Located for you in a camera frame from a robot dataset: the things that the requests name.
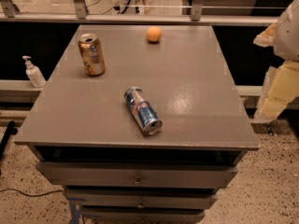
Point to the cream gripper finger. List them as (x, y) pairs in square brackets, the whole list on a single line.
[(266, 37), (280, 87)]

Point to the orange fruit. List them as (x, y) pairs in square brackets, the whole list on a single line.
[(154, 34)]

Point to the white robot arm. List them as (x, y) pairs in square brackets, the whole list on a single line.
[(286, 38)]

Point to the blue energy drink can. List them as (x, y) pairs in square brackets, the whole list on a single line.
[(144, 114)]

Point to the orange soda can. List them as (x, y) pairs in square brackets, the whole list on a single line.
[(91, 54)]

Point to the grey drawer cabinet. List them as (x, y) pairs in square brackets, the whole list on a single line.
[(154, 138)]

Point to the white pump bottle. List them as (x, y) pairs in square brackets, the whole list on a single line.
[(34, 73)]

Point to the black pole on floor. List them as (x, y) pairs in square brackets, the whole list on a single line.
[(10, 130)]

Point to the metal railing frame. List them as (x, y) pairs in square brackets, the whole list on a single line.
[(197, 12)]

